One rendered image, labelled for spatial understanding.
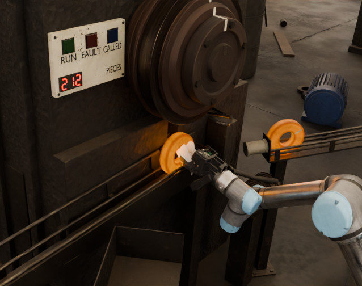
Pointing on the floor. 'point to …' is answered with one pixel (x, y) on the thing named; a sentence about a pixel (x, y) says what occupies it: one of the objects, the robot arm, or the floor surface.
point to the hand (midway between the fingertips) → (177, 148)
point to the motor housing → (245, 243)
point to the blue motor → (326, 100)
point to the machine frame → (76, 136)
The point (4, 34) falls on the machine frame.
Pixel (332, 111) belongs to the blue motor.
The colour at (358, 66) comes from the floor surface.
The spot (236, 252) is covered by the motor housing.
